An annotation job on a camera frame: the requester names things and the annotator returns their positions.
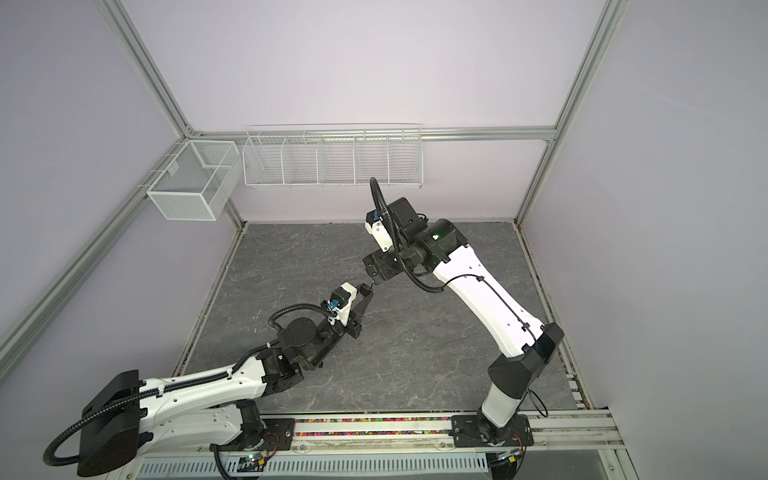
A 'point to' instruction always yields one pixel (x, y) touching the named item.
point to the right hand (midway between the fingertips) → (383, 263)
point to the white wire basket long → (333, 156)
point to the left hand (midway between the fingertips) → (366, 294)
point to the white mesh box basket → (198, 182)
